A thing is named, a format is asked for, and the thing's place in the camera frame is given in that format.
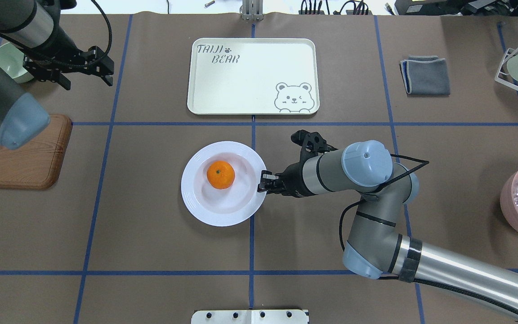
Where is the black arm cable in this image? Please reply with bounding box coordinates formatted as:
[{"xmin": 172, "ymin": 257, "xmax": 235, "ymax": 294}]
[
  {"xmin": 338, "ymin": 153, "xmax": 430, "ymax": 252},
  {"xmin": 16, "ymin": 0, "xmax": 113, "ymax": 68}
]

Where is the folded grey cloth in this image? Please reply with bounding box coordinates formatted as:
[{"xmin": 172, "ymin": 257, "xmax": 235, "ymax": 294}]
[{"xmin": 399, "ymin": 55, "xmax": 451, "ymax": 96}]

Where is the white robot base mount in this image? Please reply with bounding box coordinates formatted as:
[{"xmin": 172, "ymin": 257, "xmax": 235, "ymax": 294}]
[{"xmin": 191, "ymin": 309, "xmax": 310, "ymax": 324}]

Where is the cream bear print tray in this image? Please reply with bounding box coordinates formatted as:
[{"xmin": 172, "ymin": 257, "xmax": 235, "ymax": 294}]
[{"xmin": 187, "ymin": 38, "xmax": 320, "ymax": 115}]

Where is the orange mandarin fruit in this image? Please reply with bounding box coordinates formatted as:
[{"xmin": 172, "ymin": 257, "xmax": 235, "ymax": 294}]
[{"xmin": 206, "ymin": 160, "xmax": 236, "ymax": 189}]

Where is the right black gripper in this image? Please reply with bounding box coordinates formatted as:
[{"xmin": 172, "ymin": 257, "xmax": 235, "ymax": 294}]
[{"xmin": 257, "ymin": 162, "xmax": 314, "ymax": 198}]

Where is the wooden cutting board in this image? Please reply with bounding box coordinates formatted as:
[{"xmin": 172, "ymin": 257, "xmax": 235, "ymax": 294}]
[{"xmin": 0, "ymin": 114, "xmax": 72, "ymax": 190}]

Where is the metal camera stand post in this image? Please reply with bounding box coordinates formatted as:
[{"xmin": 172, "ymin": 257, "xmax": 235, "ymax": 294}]
[{"xmin": 239, "ymin": 0, "xmax": 264, "ymax": 23}]

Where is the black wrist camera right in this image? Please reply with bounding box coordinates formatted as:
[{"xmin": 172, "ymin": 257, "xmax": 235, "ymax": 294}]
[{"xmin": 290, "ymin": 130, "xmax": 338, "ymax": 161}]

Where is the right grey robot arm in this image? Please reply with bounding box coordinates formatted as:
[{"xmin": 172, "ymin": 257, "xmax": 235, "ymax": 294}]
[{"xmin": 257, "ymin": 139, "xmax": 518, "ymax": 322}]

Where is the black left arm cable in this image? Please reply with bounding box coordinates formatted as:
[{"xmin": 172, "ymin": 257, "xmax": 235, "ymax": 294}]
[{"xmin": 16, "ymin": 0, "xmax": 113, "ymax": 68}]

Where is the black cables bundle background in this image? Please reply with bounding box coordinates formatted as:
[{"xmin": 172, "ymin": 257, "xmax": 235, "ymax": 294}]
[{"xmin": 296, "ymin": 0, "xmax": 372, "ymax": 16}]

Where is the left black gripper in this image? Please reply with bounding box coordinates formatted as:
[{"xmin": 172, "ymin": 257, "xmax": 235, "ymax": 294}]
[{"xmin": 23, "ymin": 46, "xmax": 114, "ymax": 90}]

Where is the light green bowl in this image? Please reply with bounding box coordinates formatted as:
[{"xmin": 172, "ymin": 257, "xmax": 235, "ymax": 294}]
[{"xmin": 0, "ymin": 43, "xmax": 34, "ymax": 84}]

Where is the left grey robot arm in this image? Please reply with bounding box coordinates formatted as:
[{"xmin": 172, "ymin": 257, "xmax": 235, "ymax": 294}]
[{"xmin": 0, "ymin": 0, "xmax": 114, "ymax": 150}]

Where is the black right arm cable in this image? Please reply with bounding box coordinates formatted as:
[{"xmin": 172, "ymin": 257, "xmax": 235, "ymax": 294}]
[{"xmin": 338, "ymin": 153, "xmax": 430, "ymax": 252}]

